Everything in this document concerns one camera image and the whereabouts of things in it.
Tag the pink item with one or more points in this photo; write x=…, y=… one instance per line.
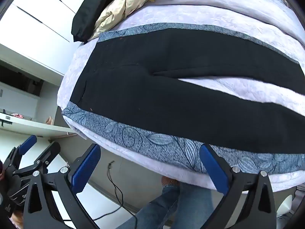
x=17, y=116

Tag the person's leg in jeans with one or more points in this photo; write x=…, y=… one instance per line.
x=152, y=207
x=195, y=202

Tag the open cabinet shelf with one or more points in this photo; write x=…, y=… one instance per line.
x=21, y=93

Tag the white wardrobe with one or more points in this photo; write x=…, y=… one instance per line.
x=35, y=28

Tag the white desk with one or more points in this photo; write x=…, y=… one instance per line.
x=35, y=126

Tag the black jacket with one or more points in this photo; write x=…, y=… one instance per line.
x=93, y=7

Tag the black pants with blue trim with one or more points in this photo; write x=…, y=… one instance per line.
x=166, y=105

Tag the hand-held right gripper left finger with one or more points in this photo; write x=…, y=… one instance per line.
x=85, y=169

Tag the beige puffer jacket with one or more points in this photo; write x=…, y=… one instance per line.
x=128, y=4

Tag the person's right leg in jeans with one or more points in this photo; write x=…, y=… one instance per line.
x=195, y=202

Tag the white stool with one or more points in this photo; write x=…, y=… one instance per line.
x=285, y=205

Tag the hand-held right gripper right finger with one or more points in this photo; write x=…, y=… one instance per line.
x=212, y=169

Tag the lavender embossed blanket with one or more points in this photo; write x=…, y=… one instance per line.
x=238, y=19

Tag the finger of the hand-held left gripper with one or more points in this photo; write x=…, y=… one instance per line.
x=27, y=144
x=51, y=151

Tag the person's left leg in jeans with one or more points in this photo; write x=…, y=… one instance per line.
x=152, y=207

